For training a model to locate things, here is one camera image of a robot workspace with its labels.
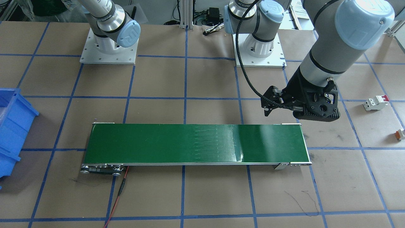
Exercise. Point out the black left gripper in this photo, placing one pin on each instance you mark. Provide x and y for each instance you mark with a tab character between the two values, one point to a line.
295	89

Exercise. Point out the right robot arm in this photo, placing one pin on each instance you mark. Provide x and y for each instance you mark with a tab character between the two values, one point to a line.
112	21

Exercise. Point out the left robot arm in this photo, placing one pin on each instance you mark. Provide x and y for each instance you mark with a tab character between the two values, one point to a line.
346	29

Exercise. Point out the white red circuit breaker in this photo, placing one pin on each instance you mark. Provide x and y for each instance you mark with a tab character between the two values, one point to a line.
377	102

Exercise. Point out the white orange terminal block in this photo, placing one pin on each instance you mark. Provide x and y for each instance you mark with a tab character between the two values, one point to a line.
400	134

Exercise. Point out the green conveyor belt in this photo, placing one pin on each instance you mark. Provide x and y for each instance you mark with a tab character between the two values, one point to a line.
114	146

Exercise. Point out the blue plastic bin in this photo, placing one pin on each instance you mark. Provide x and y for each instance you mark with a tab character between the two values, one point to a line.
16	117

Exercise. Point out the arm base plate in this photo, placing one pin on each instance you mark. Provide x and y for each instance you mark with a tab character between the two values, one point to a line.
99	50
255	53

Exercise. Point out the aluminium frame post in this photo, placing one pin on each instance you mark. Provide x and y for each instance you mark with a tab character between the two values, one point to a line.
186	9

